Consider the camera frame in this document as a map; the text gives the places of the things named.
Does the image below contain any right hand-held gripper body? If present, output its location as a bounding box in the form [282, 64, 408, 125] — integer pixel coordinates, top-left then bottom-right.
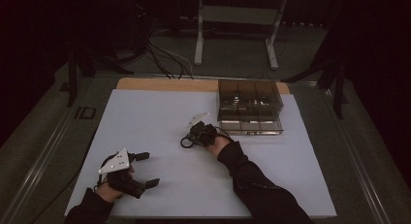
[186, 112, 218, 146]

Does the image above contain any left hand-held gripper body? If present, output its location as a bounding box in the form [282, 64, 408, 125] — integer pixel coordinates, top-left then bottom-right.
[98, 148, 147, 200]

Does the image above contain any black hair tie ring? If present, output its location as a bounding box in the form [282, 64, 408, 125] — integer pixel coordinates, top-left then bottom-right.
[179, 136, 195, 149]

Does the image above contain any smoked plastic drawer box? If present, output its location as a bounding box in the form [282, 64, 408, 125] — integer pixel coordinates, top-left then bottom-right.
[216, 79, 285, 137]

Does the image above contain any person's right hand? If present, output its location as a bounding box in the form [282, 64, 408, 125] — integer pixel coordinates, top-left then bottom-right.
[205, 135, 233, 158]

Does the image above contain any person's left hand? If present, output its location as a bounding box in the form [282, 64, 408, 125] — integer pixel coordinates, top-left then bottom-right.
[95, 165, 136, 204]

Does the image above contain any white table sheet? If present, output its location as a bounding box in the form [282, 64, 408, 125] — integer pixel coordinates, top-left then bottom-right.
[64, 88, 337, 218]

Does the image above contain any black metal stand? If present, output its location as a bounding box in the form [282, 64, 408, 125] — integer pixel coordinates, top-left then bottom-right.
[280, 53, 352, 120]
[66, 46, 135, 108]

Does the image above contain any dark equipment stand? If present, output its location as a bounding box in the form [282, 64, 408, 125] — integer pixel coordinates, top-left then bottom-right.
[127, 0, 154, 58]

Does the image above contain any right hand-held gripper cable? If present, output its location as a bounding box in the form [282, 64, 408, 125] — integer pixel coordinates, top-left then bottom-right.
[212, 125, 235, 143]

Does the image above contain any hand-held gripper cable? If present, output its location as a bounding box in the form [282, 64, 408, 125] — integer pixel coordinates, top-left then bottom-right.
[93, 151, 119, 192]
[212, 125, 235, 143]

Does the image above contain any left hand-held gripper cable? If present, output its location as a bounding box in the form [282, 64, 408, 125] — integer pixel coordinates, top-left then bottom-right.
[93, 151, 119, 192]

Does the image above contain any white floor cable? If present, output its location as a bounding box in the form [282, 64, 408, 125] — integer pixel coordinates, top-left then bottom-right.
[151, 28, 195, 80]

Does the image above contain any black rectangular floor frame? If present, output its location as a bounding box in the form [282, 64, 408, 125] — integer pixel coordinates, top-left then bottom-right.
[75, 106, 97, 120]

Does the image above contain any black floor cable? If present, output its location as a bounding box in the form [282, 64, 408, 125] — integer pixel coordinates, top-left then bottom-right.
[146, 29, 188, 80]

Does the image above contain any white metal stand frame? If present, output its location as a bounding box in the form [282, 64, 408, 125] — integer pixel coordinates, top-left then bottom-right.
[194, 0, 289, 71]

